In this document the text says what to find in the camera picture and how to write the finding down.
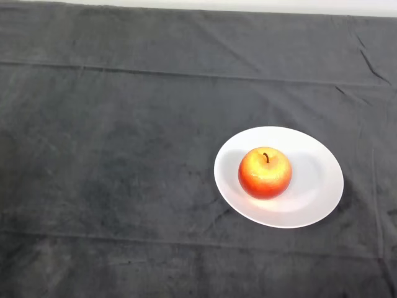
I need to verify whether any red yellow apple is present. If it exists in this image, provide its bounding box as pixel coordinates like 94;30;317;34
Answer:
238;147;293;200

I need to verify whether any black table cloth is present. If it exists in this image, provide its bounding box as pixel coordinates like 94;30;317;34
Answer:
0;2;397;298

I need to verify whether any white round plate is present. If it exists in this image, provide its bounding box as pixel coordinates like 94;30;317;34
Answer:
213;125;344;230

